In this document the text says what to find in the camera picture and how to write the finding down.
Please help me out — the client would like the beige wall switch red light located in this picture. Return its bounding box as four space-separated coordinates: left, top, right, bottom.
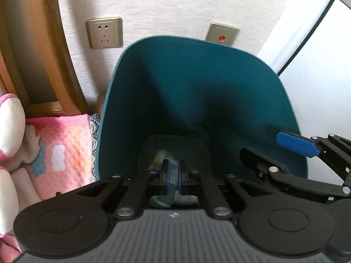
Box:
204 22 241 45

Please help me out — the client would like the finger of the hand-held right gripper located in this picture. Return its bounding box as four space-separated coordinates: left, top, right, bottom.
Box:
276 131 351 172
240 147 351 203

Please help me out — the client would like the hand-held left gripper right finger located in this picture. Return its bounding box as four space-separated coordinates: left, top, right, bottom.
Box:
178 159 249 218

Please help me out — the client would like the pink patterned blanket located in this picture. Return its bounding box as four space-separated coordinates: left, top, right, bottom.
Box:
26 114 96 200

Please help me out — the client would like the white printed plastic wrapper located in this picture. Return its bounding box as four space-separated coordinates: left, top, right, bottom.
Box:
149 149 201 209

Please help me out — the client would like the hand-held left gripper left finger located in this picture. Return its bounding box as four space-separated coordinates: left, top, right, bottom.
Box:
56 159 171 220

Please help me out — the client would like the beige wall power socket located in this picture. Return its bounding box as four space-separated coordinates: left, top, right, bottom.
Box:
86 17 124 50

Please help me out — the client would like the wooden bed headboard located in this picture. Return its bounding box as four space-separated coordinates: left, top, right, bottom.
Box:
0 0 107 118

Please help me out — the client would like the white panel with dark frame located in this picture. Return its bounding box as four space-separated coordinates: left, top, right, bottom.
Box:
276 0 351 188

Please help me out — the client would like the blue patterned cloth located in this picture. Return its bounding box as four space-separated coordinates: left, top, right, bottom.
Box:
89 113 101 183

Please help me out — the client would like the teal plastic trash bin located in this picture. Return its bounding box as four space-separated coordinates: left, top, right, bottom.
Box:
95 35 308 198

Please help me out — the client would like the pink and white plush toy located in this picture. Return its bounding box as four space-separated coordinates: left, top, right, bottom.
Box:
0 93 47 252

